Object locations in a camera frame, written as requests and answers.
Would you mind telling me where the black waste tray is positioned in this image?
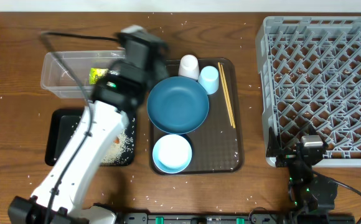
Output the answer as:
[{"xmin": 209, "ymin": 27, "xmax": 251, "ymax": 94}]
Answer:
[{"xmin": 45, "ymin": 108, "xmax": 137, "ymax": 166}]

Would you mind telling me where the clear plastic bin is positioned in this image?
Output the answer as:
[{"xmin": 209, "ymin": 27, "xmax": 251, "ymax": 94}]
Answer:
[{"xmin": 40, "ymin": 50, "xmax": 143, "ymax": 98}]

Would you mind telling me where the dark blue plate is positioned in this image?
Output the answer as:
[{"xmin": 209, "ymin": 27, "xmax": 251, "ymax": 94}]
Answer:
[{"xmin": 147, "ymin": 77, "xmax": 209, "ymax": 134}]

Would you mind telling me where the wooden chopstick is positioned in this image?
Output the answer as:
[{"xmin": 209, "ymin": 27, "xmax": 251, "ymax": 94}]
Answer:
[
  {"xmin": 217, "ymin": 62, "xmax": 233, "ymax": 128},
  {"xmin": 220, "ymin": 63, "xmax": 237, "ymax": 129}
]

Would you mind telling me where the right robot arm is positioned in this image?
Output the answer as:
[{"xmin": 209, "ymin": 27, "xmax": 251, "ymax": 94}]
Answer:
[{"xmin": 266, "ymin": 125, "xmax": 337, "ymax": 223}]

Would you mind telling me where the light blue bowl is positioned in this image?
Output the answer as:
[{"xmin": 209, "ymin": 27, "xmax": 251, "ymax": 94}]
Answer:
[{"xmin": 152, "ymin": 134, "xmax": 192, "ymax": 174}]

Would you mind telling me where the silver foil snack wrapper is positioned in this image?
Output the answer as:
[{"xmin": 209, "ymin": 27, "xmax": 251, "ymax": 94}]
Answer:
[{"xmin": 89, "ymin": 68, "xmax": 119, "ymax": 85}]

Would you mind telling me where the pink plastic cup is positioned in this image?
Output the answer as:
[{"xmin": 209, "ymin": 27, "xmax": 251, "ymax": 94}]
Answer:
[{"xmin": 178, "ymin": 55, "xmax": 200, "ymax": 80}]

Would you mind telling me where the light blue plastic cup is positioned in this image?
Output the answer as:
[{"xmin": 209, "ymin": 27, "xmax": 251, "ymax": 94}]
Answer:
[{"xmin": 198, "ymin": 66, "xmax": 219, "ymax": 95}]

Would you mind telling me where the dark brown serving tray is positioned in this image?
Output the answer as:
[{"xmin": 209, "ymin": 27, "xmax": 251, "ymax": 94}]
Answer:
[{"xmin": 149, "ymin": 58, "xmax": 244, "ymax": 175}]

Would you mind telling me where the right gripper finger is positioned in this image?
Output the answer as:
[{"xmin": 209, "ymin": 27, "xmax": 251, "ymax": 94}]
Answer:
[
  {"xmin": 266, "ymin": 127, "xmax": 287, "ymax": 167},
  {"xmin": 308, "ymin": 124, "xmax": 328, "ymax": 148}
]

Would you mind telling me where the grey dishwasher rack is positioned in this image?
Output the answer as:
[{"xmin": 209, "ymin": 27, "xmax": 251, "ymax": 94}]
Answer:
[{"xmin": 255, "ymin": 16, "xmax": 361, "ymax": 167}]

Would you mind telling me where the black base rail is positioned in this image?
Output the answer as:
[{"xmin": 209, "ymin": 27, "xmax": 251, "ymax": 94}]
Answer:
[{"xmin": 115, "ymin": 213, "xmax": 355, "ymax": 224}]

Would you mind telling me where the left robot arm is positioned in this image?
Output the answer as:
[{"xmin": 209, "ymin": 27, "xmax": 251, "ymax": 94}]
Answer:
[{"xmin": 7, "ymin": 25, "xmax": 169, "ymax": 223}]

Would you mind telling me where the pile of rice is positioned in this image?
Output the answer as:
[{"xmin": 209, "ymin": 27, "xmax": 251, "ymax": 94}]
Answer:
[{"xmin": 101, "ymin": 129, "xmax": 134, "ymax": 166}]

